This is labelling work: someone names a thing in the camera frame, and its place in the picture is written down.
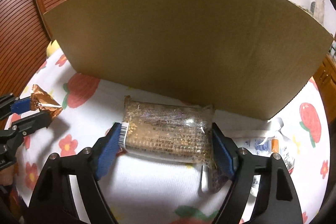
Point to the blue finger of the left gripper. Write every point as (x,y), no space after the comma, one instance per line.
(10,104)
(28,125)

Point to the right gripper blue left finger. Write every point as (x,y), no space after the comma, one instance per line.
(105,150)

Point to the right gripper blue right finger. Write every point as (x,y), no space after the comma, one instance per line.
(225,152)

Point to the brown foil snack wrapper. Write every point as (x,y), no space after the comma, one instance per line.
(42,101)

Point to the clear grain cracker pack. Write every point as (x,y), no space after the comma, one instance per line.
(172,133)

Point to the person's left hand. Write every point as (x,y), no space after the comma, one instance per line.
(7,176)

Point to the white red snack pouch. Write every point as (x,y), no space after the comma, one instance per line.
(269,141)

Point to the yellow Pikachu plush toy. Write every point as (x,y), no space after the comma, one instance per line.
(52,47)

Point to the open cardboard box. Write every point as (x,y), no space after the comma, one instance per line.
(249,57)

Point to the wooden dresser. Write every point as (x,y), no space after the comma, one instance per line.
(326,83)

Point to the beige curtain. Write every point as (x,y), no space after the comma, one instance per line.
(319,11)

